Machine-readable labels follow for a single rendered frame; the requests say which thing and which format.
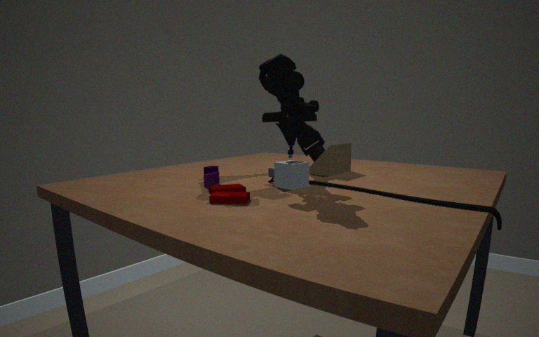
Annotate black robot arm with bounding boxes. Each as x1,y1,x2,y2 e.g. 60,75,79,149
259,54,325,161

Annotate white power cube with black cable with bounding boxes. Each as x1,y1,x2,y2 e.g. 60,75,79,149
274,161,502,230

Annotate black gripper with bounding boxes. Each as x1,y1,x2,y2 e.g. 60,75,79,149
262,93,317,146

